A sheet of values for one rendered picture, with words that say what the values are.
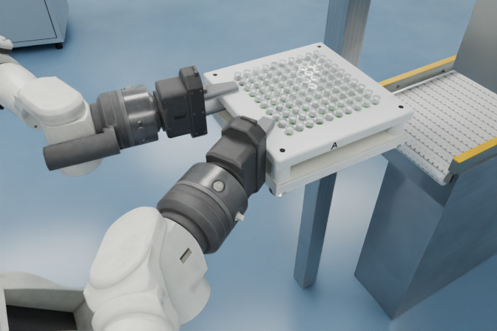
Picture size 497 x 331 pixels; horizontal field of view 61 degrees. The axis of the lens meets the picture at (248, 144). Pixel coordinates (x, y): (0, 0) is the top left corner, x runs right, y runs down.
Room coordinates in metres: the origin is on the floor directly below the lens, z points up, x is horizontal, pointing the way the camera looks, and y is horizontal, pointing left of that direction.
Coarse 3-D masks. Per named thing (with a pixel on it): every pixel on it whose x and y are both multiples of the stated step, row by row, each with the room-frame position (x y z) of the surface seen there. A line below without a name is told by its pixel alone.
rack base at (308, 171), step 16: (224, 112) 0.56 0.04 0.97; (352, 144) 0.49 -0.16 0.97; (368, 144) 0.49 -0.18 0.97; (384, 144) 0.49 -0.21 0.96; (304, 160) 0.45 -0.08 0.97; (320, 160) 0.45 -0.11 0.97; (336, 160) 0.45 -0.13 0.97; (352, 160) 0.46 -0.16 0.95; (304, 176) 0.42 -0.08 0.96; (320, 176) 0.44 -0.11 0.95; (272, 192) 0.41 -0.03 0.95
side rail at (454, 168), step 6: (486, 150) 0.62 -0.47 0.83; (492, 150) 0.63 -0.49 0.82; (474, 156) 0.60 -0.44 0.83; (480, 156) 0.62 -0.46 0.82; (486, 156) 0.63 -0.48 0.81; (456, 162) 0.59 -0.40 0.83; (462, 162) 0.59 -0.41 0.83; (468, 162) 0.60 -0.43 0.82; (474, 162) 0.61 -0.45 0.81; (450, 168) 0.59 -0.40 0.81; (456, 168) 0.58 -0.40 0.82; (462, 168) 0.59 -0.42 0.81
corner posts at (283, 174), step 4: (400, 124) 0.51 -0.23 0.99; (404, 124) 0.51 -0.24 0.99; (388, 128) 0.52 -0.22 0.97; (392, 128) 0.51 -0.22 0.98; (396, 128) 0.51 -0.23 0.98; (400, 128) 0.51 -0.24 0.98; (388, 132) 0.51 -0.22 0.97; (392, 132) 0.51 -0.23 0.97; (396, 132) 0.51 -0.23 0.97; (400, 132) 0.51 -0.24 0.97; (272, 168) 0.41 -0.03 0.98; (284, 168) 0.41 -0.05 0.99; (288, 168) 0.41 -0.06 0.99; (272, 172) 0.41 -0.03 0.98; (276, 172) 0.41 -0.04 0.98; (280, 172) 0.41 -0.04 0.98; (284, 172) 0.41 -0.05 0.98; (288, 172) 0.41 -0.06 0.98; (272, 176) 0.41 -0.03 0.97; (276, 176) 0.41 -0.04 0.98; (280, 176) 0.41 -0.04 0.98; (284, 176) 0.41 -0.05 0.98; (288, 176) 0.41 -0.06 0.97; (280, 180) 0.41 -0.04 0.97; (284, 180) 0.41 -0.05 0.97
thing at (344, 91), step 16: (288, 64) 0.63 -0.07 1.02; (304, 64) 0.63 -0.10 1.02; (320, 64) 0.64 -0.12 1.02; (256, 80) 0.58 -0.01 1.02; (272, 80) 0.59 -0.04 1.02; (288, 80) 0.58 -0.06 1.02; (304, 80) 0.58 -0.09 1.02; (320, 80) 0.59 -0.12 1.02; (336, 80) 0.58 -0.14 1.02; (272, 96) 0.53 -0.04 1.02; (304, 96) 0.55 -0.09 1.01; (320, 96) 0.54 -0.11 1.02; (336, 96) 0.54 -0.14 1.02; (352, 96) 0.54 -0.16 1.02; (288, 112) 0.49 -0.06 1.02; (304, 112) 0.49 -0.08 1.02; (320, 112) 0.50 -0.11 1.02
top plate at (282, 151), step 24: (312, 48) 0.70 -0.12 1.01; (216, 72) 0.61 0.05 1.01; (312, 72) 0.62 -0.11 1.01; (336, 72) 0.62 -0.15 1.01; (360, 72) 0.62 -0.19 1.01; (240, 96) 0.55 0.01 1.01; (288, 96) 0.55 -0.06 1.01; (384, 96) 0.55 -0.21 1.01; (336, 120) 0.49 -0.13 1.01; (360, 120) 0.49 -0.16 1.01; (384, 120) 0.49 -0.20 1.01; (288, 144) 0.43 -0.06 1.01; (312, 144) 0.43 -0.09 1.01
